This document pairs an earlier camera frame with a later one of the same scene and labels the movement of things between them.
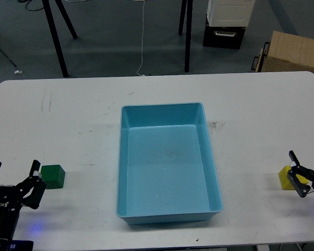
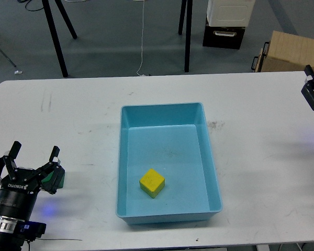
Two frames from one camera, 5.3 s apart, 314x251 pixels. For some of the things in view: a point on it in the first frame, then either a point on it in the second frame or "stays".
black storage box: (223, 37) stays
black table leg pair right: (189, 15) stays
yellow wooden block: (285, 181) to (152, 182)
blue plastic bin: (166, 169) stays
